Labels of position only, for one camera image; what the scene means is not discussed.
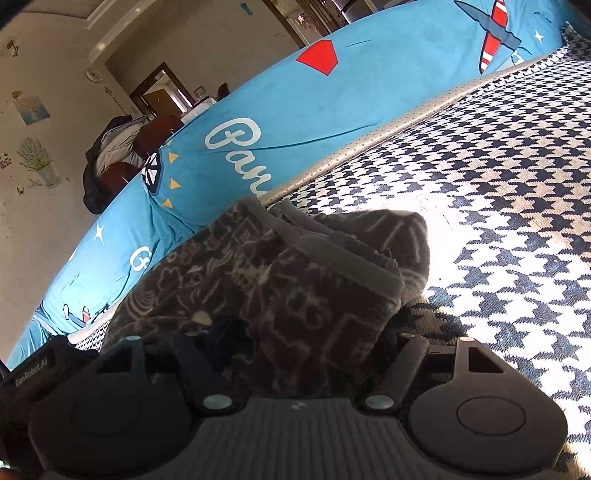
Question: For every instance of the dark dining chair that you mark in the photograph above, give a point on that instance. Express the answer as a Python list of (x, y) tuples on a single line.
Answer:
[(224, 91)]

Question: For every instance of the blue picture wall sticker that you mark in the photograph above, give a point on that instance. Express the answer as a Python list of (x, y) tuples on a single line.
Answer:
[(31, 110)]

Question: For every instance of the lavender pot wall sticker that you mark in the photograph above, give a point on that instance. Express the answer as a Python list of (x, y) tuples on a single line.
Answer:
[(39, 161)]

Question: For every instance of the brown wooden chair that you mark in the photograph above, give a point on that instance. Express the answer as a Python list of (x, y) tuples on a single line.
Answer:
[(159, 131), (115, 177)]

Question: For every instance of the blue printed sofa cover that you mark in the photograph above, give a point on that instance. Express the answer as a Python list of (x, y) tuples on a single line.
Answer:
[(323, 101)]

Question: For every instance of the grey patterned fleece jacket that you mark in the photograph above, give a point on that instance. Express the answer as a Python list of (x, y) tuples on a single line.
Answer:
[(277, 300)]

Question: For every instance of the pile of padded coats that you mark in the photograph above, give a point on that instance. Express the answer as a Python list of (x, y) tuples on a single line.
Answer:
[(113, 143)]

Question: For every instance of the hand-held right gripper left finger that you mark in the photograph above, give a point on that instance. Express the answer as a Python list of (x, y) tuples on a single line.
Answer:
[(226, 339)]

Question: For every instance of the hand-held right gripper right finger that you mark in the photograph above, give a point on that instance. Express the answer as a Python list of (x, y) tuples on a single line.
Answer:
[(406, 357)]

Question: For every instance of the wooden door with dark frame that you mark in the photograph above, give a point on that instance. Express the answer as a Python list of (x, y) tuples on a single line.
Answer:
[(288, 21), (159, 94)]

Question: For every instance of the houndstooth sofa seat cover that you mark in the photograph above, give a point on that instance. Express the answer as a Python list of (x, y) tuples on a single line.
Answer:
[(508, 184)]

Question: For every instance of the table with white tablecloth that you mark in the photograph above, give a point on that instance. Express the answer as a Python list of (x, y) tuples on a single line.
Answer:
[(196, 110)]

